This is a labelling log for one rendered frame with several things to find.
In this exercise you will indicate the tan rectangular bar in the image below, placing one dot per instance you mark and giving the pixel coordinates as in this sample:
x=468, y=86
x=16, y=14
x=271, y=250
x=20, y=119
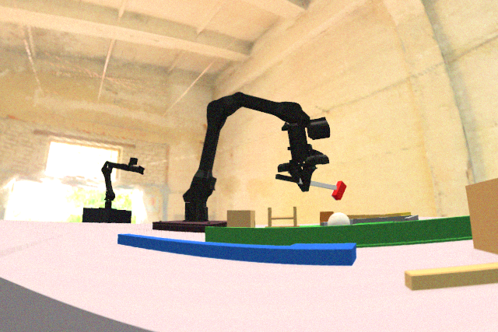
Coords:
x=452, y=277

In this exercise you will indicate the white ball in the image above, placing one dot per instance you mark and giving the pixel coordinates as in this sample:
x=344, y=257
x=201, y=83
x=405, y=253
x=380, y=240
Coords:
x=338, y=219

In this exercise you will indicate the red putter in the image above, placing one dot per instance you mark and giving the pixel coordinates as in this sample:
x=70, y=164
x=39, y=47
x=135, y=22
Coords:
x=338, y=189

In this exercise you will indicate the blue flat bar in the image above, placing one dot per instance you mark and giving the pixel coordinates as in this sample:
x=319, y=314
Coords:
x=330, y=254

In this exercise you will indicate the tan rectangular block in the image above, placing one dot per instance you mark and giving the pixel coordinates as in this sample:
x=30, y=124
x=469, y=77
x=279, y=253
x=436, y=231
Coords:
x=241, y=218
x=483, y=210

